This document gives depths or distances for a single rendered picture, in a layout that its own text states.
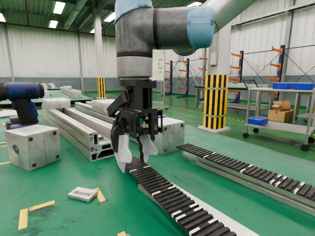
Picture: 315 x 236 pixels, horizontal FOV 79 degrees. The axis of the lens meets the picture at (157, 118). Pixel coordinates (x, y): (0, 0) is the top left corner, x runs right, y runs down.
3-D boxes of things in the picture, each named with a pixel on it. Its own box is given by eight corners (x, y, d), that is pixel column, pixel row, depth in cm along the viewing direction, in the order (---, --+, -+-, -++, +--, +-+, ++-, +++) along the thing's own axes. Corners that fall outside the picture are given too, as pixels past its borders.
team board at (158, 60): (127, 107, 702) (125, 52, 664) (137, 106, 741) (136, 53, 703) (160, 111, 612) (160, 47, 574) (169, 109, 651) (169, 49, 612)
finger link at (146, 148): (155, 173, 44) (147, 137, 41) (140, 164, 49) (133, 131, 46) (165, 166, 46) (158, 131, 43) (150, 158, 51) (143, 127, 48)
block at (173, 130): (189, 146, 67) (190, 120, 65) (161, 155, 59) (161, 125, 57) (171, 140, 74) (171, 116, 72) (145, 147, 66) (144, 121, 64)
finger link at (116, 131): (110, 153, 41) (116, 113, 41) (107, 151, 42) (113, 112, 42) (129, 152, 44) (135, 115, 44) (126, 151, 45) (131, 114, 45)
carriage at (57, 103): (71, 112, 103) (70, 99, 102) (48, 114, 97) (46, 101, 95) (63, 108, 116) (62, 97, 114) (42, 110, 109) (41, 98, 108)
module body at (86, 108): (166, 141, 72) (167, 120, 71) (145, 147, 66) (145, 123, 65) (90, 113, 134) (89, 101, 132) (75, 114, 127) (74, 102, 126)
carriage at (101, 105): (125, 114, 96) (124, 101, 95) (104, 117, 89) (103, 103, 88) (111, 110, 108) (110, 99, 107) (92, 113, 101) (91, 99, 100)
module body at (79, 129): (122, 153, 61) (121, 128, 59) (90, 162, 55) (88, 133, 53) (61, 116, 122) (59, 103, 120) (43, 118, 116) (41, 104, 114)
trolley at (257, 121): (314, 143, 309) (325, 79, 289) (308, 152, 271) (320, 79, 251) (248, 131, 381) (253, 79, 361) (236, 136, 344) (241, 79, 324)
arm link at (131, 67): (109, 58, 41) (142, 61, 46) (111, 80, 42) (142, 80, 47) (127, 55, 35) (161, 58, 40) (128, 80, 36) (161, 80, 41)
